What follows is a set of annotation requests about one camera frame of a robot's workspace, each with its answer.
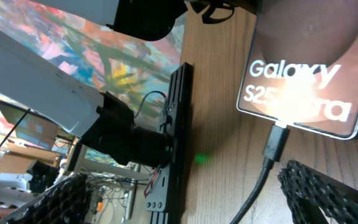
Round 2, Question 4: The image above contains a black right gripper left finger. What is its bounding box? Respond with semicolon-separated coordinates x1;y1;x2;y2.
0;174;92;224

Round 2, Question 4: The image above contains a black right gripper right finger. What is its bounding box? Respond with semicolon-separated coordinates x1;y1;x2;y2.
278;160;358;223

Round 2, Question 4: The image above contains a black charger cable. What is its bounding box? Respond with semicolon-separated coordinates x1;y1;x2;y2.
228;121;291;224

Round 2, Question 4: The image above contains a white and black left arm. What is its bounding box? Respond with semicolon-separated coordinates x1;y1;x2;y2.
0;0;187;167

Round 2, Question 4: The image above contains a cardboard box in background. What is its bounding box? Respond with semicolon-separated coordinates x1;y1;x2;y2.
0;142;64;174

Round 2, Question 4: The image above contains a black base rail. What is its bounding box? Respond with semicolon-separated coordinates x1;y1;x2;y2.
145;62;193;224

